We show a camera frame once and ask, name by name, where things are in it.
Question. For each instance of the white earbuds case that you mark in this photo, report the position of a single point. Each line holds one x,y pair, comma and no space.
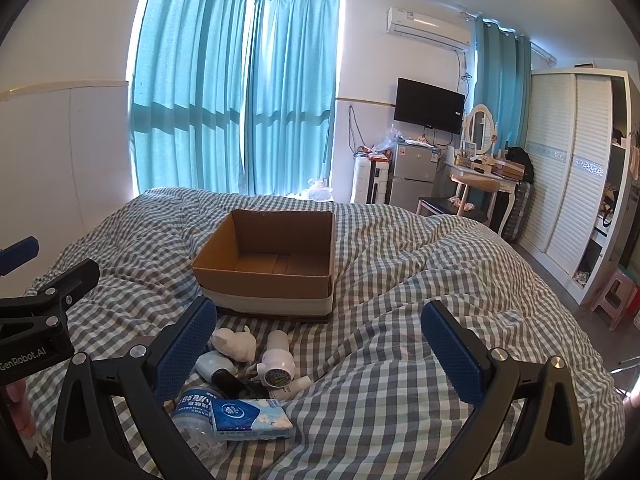
212,362

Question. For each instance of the white air conditioner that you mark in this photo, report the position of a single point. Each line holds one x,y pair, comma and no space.
424,27

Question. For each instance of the black bench stool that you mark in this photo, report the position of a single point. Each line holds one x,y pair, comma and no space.
441,205

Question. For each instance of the pink plastic stool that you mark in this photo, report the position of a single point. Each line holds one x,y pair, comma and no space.
616,296

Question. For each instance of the left teal curtain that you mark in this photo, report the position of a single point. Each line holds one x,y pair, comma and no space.
187,95

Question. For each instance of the open cardboard box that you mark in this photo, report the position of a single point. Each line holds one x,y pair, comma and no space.
270,263

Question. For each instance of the teal curtain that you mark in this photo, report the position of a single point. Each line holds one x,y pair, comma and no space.
290,94
503,78
187,95

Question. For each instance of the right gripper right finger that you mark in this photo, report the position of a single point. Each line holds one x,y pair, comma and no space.
547,440

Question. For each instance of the white cream tube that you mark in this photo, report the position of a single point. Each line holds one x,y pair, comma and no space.
295,387

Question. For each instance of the black pouch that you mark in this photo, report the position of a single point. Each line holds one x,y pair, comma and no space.
232,388

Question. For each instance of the middle teal curtain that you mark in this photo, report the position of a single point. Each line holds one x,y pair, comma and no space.
290,94

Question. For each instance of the right teal curtain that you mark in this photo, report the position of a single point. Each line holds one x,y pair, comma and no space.
503,78

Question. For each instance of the blue tissue pack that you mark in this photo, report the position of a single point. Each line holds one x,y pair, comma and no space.
249,420

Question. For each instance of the white suitcase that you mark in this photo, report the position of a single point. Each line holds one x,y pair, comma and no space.
369,182

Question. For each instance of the person's left hand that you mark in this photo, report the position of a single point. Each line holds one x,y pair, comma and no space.
15,397

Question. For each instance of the white louvered wardrobe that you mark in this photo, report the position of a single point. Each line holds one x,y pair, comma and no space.
579,127

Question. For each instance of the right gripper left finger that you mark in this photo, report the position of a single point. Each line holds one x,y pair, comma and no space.
88,440

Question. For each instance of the clear plastic bag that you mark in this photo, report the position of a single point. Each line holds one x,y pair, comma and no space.
318,191

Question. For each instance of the oval vanity mirror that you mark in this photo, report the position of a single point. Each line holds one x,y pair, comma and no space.
479,129

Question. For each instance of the black wall television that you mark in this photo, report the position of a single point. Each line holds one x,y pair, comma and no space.
428,106

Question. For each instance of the black bag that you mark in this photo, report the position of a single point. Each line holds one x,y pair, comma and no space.
520,160

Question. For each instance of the white dressing table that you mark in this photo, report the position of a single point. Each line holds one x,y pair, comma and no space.
490,183

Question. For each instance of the clear floss pick jar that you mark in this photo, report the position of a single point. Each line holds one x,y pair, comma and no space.
193,417

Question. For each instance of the silver mini fridge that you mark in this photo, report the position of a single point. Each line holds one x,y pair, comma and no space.
413,174

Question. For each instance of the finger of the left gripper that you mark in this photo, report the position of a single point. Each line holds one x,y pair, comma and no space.
18,254
58,295

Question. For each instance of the checkered bed duvet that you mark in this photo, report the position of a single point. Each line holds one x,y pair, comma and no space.
379,406

